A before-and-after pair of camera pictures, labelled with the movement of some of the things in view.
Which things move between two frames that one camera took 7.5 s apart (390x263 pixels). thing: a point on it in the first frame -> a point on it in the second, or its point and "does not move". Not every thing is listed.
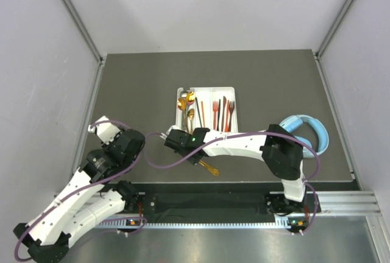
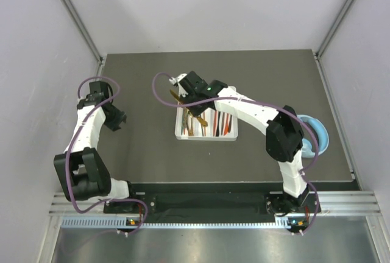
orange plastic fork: [215, 108] does not move
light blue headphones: [292, 123] does not move
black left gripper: [109, 145] -> [120, 117]
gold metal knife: [213, 171] -> [199, 119]
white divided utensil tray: [213, 108] does not move
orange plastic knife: [227, 126] does not move
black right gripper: [194, 161] -> [196, 112]
